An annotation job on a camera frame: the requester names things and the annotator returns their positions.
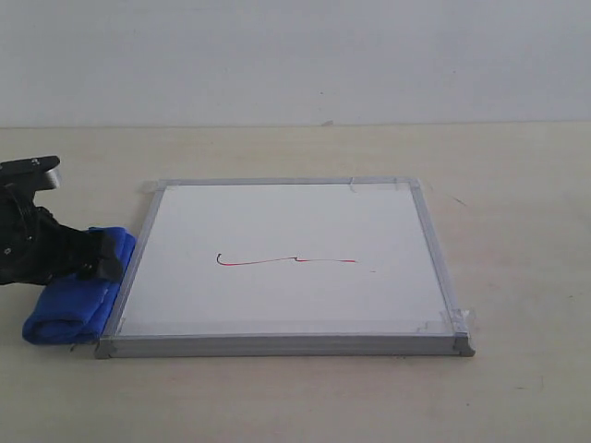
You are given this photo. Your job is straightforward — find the white board with aluminium frame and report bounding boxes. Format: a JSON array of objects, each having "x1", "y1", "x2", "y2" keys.
[{"x1": 96, "y1": 176, "x2": 475, "y2": 359}]

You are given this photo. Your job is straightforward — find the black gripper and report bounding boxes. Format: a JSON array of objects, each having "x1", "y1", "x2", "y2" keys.
[{"x1": 1, "y1": 185, "x2": 127, "y2": 286}]

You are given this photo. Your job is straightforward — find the blue microfibre cloth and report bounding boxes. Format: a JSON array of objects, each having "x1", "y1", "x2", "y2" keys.
[{"x1": 21, "y1": 225, "x2": 139, "y2": 345}]

